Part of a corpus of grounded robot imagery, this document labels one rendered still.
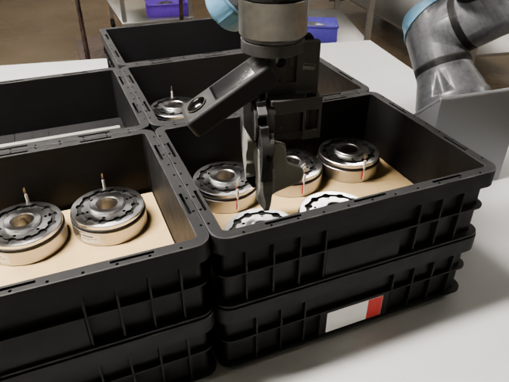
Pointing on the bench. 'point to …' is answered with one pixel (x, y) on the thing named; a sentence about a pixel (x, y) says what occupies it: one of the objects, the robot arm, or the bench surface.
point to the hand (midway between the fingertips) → (254, 190)
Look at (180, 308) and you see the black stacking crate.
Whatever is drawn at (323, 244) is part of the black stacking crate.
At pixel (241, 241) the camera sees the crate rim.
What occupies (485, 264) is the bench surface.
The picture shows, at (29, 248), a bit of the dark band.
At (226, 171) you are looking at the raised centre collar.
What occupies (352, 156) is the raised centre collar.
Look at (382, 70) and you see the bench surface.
